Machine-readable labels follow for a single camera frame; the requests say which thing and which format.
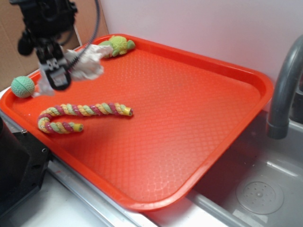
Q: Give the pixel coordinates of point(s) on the multicolour twisted rope toy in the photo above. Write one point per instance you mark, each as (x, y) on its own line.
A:
(45, 124)

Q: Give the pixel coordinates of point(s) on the white paper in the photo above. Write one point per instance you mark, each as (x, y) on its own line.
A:
(82, 65)

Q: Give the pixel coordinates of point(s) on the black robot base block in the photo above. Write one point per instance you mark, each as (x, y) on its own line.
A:
(23, 164)

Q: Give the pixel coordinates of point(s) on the grey faucet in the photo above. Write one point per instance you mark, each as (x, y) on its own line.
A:
(287, 100)

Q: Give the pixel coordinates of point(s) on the grey sink basin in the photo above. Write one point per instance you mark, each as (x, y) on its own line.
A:
(257, 182)

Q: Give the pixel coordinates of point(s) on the green plush turtle toy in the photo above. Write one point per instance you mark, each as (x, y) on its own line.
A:
(119, 44)

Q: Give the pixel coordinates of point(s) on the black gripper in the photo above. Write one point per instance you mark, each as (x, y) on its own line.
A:
(45, 21)

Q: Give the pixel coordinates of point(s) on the green rubber ball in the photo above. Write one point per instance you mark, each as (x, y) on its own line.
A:
(23, 87)

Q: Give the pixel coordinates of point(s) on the red plastic tray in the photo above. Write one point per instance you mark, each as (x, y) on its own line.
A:
(188, 109)

